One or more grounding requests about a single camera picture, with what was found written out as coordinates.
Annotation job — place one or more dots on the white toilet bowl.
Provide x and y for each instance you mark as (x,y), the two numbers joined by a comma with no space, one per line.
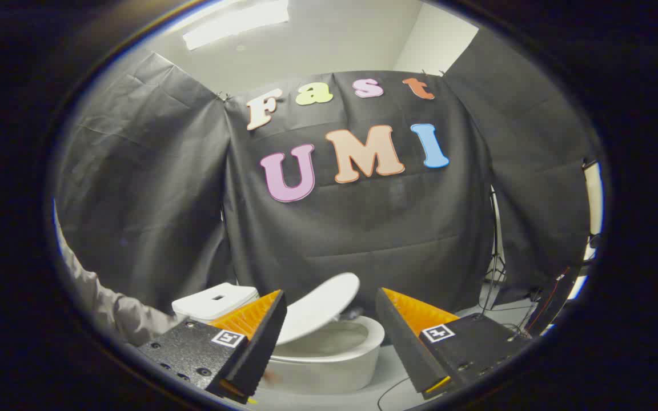
(329,368)

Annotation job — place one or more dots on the black light stand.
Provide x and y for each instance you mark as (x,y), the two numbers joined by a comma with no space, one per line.
(496,268)

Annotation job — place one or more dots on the white toilet lid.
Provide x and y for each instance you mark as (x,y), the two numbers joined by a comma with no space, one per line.
(323,305)

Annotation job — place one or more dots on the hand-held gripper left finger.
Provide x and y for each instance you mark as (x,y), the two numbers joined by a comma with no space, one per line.
(260,342)

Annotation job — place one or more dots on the white toilet tank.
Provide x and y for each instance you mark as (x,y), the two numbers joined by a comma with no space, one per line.
(215,299)

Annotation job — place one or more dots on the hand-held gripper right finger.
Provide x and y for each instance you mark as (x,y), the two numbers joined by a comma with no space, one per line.
(406,342)

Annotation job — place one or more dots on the white panel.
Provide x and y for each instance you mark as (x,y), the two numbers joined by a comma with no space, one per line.
(594,200)

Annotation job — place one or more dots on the black backdrop cloth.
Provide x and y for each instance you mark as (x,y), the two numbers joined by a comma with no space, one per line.
(363,228)

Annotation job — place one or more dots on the ceiling light panel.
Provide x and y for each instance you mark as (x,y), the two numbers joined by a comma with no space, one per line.
(232,23)

